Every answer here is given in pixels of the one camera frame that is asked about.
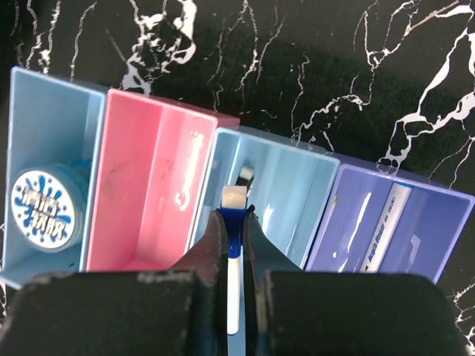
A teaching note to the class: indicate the blue capped white marker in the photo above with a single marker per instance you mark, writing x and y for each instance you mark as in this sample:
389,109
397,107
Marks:
386,226

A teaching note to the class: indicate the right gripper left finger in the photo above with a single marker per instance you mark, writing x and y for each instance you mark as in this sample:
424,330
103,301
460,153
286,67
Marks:
207,261

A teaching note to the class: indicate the round blue tape tin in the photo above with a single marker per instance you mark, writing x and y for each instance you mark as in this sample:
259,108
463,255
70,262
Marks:
48,204

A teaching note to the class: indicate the light blue drawer box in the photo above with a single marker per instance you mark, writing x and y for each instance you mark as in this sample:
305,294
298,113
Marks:
54,138
291,184

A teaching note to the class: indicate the pink drawer box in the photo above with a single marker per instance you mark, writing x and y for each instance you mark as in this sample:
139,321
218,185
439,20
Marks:
152,165

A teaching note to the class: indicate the black cap white pen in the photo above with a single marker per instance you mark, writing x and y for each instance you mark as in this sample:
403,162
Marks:
246,178

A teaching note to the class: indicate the blue tip white pen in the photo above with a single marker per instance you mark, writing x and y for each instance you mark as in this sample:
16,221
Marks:
233,210

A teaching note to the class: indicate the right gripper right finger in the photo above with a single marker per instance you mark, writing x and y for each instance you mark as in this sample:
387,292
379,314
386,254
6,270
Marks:
260,258

